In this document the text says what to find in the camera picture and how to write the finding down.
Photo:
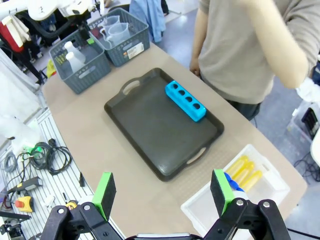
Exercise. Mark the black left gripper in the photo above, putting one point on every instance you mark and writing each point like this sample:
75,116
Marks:
83,31

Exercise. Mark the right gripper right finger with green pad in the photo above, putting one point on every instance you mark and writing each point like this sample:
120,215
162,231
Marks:
222,192

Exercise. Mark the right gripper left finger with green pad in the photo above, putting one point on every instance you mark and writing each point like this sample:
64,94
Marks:
105,195

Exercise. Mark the white plastic conical flask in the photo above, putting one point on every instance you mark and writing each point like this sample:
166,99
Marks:
70,46
75,63

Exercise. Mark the clear plastic measuring cup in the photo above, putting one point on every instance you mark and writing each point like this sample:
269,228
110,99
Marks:
120,32
110,21

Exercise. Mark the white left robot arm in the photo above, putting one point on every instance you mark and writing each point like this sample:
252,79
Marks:
42,10

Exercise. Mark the person left forearm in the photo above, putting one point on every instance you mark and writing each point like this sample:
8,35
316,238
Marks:
280,45

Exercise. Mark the person right forearm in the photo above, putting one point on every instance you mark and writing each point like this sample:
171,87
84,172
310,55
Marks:
198,37

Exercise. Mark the person right hand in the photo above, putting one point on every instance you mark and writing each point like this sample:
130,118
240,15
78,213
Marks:
194,67

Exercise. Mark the clear plastic bin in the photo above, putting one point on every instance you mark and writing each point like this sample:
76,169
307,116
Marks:
200,207

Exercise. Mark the yellow tube with blue cap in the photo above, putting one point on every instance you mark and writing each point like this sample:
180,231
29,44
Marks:
252,180
240,162
246,170

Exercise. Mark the yellow tape measure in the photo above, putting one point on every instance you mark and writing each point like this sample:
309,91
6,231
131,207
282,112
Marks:
71,205

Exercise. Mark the grey labelled plastic mesh basket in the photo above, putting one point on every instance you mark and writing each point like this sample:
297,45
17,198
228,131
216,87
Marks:
125,53

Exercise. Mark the yellow cloth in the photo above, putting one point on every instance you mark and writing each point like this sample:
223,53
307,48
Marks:
51,70

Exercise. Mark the small white plastic piece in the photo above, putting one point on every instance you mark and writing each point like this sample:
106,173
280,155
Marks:
49,200

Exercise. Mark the light blue jacket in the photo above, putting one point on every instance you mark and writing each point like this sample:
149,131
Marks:
150,17

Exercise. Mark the yellow emergency stop button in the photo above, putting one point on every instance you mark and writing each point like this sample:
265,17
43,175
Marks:
26,203

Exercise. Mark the dark brown plastic tray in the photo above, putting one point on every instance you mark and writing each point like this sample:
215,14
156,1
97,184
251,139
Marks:
155,130

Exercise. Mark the person dark trousers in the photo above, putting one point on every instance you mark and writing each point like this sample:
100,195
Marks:
246,108

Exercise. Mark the white plastic sheet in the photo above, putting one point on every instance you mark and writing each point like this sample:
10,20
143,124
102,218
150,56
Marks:
15,95

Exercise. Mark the blue test tube rack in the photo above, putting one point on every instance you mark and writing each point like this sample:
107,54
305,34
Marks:
180,103

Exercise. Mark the clear storage box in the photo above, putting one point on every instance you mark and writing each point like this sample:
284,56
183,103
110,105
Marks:
297,125

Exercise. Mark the white plastic bag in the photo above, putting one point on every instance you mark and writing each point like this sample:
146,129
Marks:
22,135

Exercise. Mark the white crumpled cloth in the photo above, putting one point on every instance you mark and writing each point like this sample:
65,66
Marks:
308,88

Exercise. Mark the person torso beige shirt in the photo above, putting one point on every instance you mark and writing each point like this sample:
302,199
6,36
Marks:
232,50

